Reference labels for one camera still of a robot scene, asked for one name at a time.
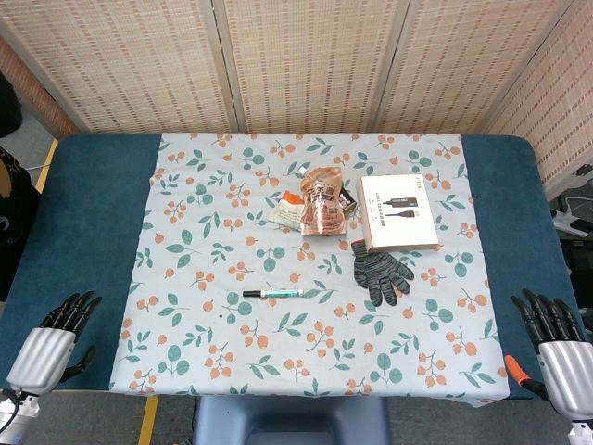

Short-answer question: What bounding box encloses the white power strip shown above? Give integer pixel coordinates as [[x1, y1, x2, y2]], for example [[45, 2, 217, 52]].
[[549, 208, 587, 237]]

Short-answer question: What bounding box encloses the white orange sachet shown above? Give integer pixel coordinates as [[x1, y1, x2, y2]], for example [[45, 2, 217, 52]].
[[267, 192, 307, 232]]

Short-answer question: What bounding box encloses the brown snack pouch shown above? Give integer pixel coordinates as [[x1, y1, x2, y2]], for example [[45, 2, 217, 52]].
[[297, 165, 347, 237]]

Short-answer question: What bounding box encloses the white cable product box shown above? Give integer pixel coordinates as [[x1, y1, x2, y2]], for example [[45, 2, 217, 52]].
[[356, 173, 440, 254]]

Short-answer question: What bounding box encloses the person in dark clothes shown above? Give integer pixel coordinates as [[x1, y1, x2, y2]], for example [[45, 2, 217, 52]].
[[0, 73, 42, 288]]

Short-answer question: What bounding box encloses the grey knit glove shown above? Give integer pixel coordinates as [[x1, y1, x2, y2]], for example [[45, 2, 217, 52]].
[[350, 239, 416, 308]]

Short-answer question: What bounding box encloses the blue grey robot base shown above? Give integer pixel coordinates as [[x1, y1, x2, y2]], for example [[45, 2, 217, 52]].
[[192, 396, 388, 445]]

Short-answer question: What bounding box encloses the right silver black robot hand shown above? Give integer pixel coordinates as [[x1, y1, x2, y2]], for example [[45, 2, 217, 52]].
[[504, 287, 593, 421]]

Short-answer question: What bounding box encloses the floral print tablecloth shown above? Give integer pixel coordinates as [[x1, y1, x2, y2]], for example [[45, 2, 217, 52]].
[[108, 133, 511, 409]]

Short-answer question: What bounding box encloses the bamboo screen panel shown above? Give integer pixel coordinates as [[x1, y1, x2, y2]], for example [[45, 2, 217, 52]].
[[0, 0, 240, 135], [486, 0, 593, 189], [0, 36, 79, 138], [212, 0, 411, 135], [374, 0, 580, 135]]

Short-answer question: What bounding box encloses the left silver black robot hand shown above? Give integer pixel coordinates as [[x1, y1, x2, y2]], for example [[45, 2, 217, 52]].
[[6, 290, 103, 396]]

